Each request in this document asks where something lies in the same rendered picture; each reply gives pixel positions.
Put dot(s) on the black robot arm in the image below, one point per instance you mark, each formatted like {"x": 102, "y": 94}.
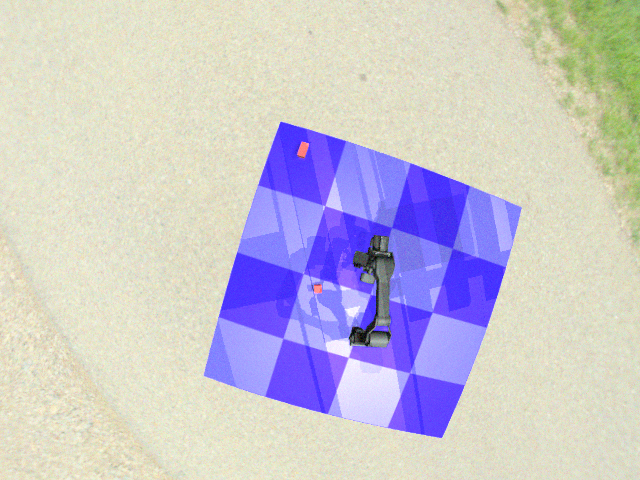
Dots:
{"x": 383, "y": 265}

